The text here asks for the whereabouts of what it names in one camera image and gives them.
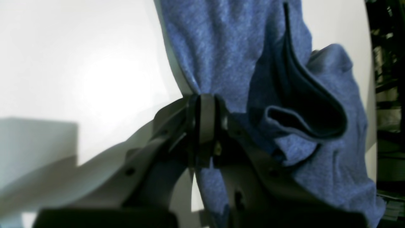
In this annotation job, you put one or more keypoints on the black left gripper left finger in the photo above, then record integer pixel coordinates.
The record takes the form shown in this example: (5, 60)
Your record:
(138, 194)

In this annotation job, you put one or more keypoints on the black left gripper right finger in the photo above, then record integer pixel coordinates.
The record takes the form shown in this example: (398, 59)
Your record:
(260, 194)

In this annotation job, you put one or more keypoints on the blue t-shirt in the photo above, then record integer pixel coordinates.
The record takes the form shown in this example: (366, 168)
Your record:
(303, 107)

